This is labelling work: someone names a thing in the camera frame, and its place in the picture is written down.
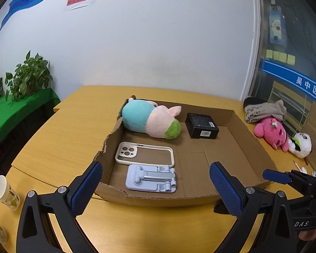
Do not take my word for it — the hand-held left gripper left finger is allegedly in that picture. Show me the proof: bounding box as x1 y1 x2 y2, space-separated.
16 161 103 253

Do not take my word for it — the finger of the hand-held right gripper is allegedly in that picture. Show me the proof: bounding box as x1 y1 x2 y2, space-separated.
262 169 316 198
213 200 228 215

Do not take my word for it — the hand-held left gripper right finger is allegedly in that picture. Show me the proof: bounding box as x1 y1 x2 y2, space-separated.
209 161 302 253

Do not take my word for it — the shallow cardboard box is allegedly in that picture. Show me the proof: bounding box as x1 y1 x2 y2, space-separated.
93 98 280 206

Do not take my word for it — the light blue phone stand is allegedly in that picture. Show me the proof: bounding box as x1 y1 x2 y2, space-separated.
125 164 177 193

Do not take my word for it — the beige phone case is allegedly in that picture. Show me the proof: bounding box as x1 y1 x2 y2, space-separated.
115 141 176 167

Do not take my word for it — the black box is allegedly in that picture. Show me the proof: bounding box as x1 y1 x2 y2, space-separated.
185 112 220 140

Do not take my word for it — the teal and pink plush pig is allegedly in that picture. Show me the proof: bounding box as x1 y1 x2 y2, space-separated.
121 97 182 141

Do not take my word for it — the wooden desktop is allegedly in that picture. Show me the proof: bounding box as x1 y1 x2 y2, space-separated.
0 85 316 253

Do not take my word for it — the person's right hand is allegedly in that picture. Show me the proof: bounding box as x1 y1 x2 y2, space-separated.
298 229 316 242

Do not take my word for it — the thin red stick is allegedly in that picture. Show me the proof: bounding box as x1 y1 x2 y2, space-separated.
293 160 309 174

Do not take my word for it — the white panda plush toy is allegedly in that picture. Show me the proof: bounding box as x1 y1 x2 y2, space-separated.
288 132 312 159

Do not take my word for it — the pink plush toy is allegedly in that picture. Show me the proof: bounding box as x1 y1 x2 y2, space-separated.
253 116 290 152

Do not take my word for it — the beige printed cloth bag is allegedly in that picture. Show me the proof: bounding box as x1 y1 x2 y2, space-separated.
243 97 287 124

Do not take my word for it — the leaf print paper cup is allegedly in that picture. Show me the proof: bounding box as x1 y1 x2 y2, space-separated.
0 175 21 211

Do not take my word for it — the blue banner strip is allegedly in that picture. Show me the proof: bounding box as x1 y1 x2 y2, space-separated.
262 59 316 103

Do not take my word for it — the green table cloth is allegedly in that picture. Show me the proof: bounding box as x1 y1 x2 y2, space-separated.
0 88 61 153

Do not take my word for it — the large potted green plant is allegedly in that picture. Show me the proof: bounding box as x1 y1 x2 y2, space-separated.
5 50 53 102

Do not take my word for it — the cartoon poster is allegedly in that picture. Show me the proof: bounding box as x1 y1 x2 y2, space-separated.
268 0 287 45

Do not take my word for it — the white cable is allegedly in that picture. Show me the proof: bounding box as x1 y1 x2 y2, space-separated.
297 95 310 132

